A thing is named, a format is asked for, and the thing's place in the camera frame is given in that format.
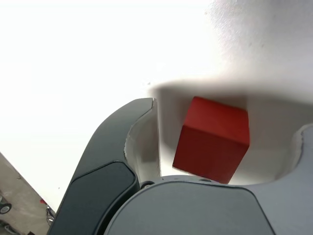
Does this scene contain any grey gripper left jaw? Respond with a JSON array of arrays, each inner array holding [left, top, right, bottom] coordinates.
[[48, 97, 162, 235]]

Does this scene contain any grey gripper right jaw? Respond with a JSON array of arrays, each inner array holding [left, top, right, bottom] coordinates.
[[97, 123, 313, 235]]

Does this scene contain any red cube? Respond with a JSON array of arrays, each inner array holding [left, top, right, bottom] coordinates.
[[172, 96, 250, 184]]

